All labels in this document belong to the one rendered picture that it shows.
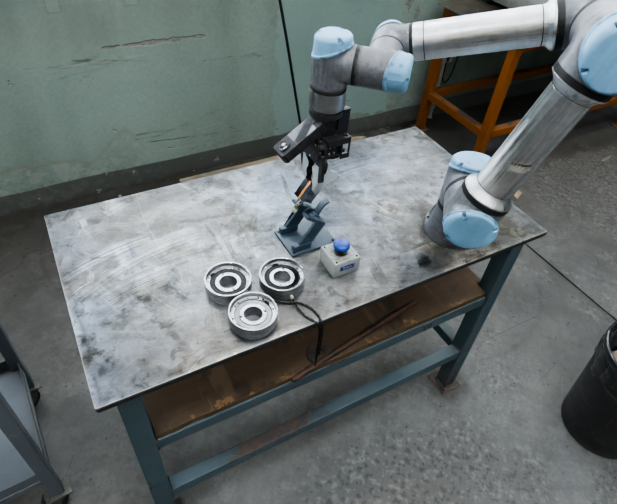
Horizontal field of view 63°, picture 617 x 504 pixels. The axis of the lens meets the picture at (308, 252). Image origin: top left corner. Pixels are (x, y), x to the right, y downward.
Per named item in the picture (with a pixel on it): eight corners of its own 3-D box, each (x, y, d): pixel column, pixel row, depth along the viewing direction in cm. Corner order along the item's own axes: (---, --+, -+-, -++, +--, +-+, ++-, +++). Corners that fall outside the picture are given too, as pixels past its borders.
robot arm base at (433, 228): (454, 207, 142) (464, 178, 136) (491, 239, 133) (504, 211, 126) (412, 220, 137) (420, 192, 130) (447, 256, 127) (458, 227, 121)
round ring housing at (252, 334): (253, 351, 103) (253, 339, 100) (218, 323, 107) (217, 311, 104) (287, 321, 109) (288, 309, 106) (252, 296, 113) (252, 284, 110)
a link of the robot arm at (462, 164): (484, 192, 132) (502, 148, 122) (486, 224, 122) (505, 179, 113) (438, 183, 133) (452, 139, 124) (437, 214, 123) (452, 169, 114)
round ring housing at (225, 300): (196, 296, 112) (194, 284, 109) (221, 267, 119) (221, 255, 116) (236, 315, 109) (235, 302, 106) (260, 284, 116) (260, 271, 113)
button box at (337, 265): (333, 278, 119) (335, 264, 116) (319, 259, 123) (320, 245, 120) (362, 268, 122) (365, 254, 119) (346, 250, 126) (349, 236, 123)
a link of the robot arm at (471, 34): (633, -30, 92) (370, 10, 107) (649, -12, 84) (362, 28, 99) (620, 34, 99) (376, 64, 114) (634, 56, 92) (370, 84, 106)
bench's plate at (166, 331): (97, 415, 93) (94, 409, 91) (46, 221, 129) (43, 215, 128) (545, 236, 139) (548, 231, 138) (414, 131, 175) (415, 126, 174)
